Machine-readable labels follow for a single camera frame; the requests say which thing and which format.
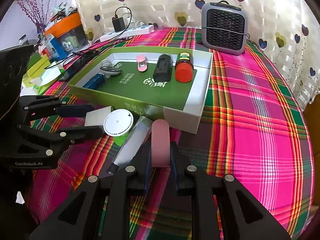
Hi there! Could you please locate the blue small box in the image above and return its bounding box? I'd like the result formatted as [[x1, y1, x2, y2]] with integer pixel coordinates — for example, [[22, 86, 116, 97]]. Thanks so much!
[[83, 73, 105, 90]]

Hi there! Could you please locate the white power strip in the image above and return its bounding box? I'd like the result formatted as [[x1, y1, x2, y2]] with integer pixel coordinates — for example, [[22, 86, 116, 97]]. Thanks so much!
[[98, 24, 155, 42]]

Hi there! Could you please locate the black flat phone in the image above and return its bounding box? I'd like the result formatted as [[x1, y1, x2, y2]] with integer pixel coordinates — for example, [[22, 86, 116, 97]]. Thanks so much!
[[59, 50, 100, 82]]

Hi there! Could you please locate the pink stapler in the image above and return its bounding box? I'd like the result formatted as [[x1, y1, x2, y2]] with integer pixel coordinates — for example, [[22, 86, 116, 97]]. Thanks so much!
[[136, 55, 148, 72]]

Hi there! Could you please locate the orange lid storage box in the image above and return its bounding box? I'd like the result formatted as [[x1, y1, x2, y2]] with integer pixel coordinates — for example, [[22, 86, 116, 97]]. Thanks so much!
[[45, 12, 88, 55]]

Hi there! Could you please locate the silver flat box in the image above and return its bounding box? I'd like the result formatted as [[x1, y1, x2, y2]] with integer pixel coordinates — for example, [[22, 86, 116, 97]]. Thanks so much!
[[107, 115, 153, 175]]

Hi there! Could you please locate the white round disc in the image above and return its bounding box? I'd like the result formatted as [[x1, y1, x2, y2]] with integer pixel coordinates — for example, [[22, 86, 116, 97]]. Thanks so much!
[[103, 109, 133, 137]]

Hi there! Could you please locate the black rectangular device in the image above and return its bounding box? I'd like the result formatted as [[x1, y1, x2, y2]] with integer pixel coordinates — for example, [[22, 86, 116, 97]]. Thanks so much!
[[153, 54, 172, 82]]

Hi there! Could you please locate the clear glass jar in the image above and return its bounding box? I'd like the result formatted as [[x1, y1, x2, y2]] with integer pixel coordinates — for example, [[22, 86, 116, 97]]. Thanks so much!
[[18, 35, 29, 46]]

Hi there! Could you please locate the purple branch decoration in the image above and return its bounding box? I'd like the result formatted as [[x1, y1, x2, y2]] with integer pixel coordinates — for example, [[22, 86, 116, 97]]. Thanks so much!
[[16, 0, 51, 34]]

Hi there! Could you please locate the blue carton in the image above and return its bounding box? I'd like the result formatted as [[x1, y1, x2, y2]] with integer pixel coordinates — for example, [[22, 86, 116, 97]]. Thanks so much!
[[45, 34, 67, 61]]

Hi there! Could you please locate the black power adapter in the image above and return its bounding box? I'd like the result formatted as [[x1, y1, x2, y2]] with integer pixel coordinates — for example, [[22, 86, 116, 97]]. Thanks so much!
[[112, 17, 126, 33]]

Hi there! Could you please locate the white square box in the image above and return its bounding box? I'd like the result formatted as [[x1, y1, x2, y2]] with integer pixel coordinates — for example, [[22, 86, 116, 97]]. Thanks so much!
[[85, 106, 112, 127]]

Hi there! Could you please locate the white tissue pack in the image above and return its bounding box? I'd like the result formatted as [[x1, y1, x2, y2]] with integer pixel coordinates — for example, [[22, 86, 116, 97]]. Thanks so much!
[[31, 66, 65, 95]]

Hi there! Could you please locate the grey space heater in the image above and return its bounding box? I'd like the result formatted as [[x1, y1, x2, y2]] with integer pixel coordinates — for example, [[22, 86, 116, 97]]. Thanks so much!
[[201, 1, 248, 55]]

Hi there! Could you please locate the pink rounded case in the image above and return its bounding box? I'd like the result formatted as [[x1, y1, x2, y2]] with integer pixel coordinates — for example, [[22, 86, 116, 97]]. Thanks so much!
[[151, 119, 170, 167]]

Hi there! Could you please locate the plaid tablecloth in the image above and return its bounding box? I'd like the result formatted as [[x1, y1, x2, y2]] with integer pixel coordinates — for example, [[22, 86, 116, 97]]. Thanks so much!
[[25, 28, 315, 239]]

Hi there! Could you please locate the grey round suction mount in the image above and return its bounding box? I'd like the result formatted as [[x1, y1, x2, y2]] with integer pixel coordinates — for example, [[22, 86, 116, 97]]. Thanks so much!
[[100, 60, 122, 79]]

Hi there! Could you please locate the red lid brown jar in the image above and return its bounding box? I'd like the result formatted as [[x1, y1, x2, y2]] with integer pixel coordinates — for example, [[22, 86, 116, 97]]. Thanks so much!
[[175, 52, 194, 83]]

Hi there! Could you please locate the black cable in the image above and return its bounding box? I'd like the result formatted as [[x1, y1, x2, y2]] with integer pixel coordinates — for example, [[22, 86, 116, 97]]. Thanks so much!
[[44, 6, 133, 71]]

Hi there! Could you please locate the green and white box tray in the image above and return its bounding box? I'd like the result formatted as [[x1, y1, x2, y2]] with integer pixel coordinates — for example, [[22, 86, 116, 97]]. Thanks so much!
[[68, 47, 213, 134]]

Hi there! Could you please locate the heart pattern curtain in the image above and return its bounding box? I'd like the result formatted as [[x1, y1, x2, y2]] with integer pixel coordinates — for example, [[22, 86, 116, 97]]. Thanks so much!
[[75, 0, 319, 108]]

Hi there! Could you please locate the yellow green box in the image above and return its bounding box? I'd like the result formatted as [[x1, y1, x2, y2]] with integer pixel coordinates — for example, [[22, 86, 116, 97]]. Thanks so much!
[[22, 53, 50, 88]]

